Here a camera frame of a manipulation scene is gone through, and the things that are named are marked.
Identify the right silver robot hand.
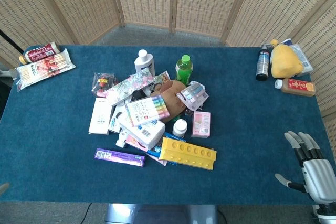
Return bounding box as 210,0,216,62
275,130,336,204

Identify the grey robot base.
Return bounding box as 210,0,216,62
104,203,219,224

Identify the white long box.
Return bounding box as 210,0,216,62
88,97,113,135

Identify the purple box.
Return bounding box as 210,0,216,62
94,147,146,167

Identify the yellow box with oval windows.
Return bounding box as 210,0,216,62
159,137,217,170

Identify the blue carpet mat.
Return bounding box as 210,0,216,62
0,44,336,205

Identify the orange juice bottle red label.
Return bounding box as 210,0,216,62
274,78,316,98

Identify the yellow plush toy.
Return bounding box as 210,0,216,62
269,39,305,79

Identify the white wipes packet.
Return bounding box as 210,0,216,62
281,38,314,76

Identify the black spray bottle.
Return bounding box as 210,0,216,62
256,44,271,82

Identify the biscuit stick snack packet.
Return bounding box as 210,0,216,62
15,48,77,92

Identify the pink small box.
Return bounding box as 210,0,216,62
191,111,211,138

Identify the white blue tube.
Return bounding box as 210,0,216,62
108,105,127,134

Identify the dark red label drink bottle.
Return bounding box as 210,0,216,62
18,41,61,65

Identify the pink flat packet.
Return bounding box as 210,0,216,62
124,134,168,167

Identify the small clear red toy packet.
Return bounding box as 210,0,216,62
91,72,118,98

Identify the small white pill bottle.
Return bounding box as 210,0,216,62
172,119,188,138

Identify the clear blister pack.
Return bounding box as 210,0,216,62
176,80,209,112

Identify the white packet with barcode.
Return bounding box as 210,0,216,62
117,115,166,151

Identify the blue toothpaste box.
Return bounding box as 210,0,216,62
146,131,187,166

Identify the floral patterned box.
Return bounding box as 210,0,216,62
103,67,156,107

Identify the highlighter marker set pack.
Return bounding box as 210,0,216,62
125,94,171,127

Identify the brown plush toy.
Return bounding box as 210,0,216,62
150,80,188,123

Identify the green tea bottle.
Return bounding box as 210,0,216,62
175,55,194,86

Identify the illustrated card packet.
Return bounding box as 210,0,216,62
154,70,171,87

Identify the white lotion bottle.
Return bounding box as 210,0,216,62
134,49,156,76

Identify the woven bamboo folding screen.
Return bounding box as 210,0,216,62
0,0,336,156

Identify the black cable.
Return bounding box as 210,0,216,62
79,202,93,224

